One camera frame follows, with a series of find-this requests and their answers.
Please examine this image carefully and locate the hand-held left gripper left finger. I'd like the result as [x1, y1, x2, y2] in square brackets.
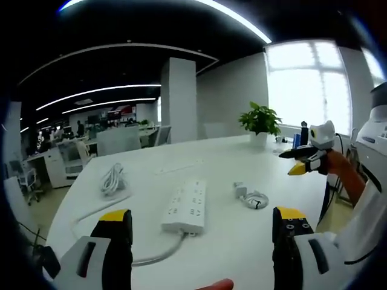
[59, 208, 134, 290]

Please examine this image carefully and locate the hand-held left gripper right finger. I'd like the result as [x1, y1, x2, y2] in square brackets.
[272, 206, 349, 290]

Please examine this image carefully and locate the white charger adapter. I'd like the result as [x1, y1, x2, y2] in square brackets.
[233, 181, 249, 198]

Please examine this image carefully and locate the white power strip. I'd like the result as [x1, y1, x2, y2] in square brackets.
[160, 179, 207, 236]

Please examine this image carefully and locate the white desk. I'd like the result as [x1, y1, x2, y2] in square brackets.
[44, 134, 335, 290]

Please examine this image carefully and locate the person's left hand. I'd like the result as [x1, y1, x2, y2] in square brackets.
[198, 278, 235, 290]

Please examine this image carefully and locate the black bottle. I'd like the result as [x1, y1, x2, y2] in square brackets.
[301, 120, 310, 147]

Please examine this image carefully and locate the potted green plant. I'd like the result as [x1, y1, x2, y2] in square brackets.
[238, 101, 284, 147]

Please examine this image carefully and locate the bright window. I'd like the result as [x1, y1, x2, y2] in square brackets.
[263, 39, 353, 136]

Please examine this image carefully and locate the dark object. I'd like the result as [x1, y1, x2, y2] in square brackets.
[32, 244, 62, 279]

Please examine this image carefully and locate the white worn device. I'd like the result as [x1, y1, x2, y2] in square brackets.
[354, 81, 387, 194]

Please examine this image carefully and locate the white office swivel chair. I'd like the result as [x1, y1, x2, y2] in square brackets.
[17, 167, 44, 207]

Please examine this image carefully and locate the white drawer cabinet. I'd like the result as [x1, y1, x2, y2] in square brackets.
[45, 141, 88, 189]

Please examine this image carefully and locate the white mesh chair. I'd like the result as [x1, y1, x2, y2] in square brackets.
[154, 125, 172, 147]
[96, 127, 142, 157]

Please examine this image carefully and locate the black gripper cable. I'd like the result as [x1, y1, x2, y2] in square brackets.
[336, 132, 346, 155]

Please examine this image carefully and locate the white coiled charger cable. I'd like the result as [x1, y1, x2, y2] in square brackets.
[241, 190, 270, 210]

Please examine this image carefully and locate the white power strip cable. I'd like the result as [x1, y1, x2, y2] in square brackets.
[71, 162, 190, 267]

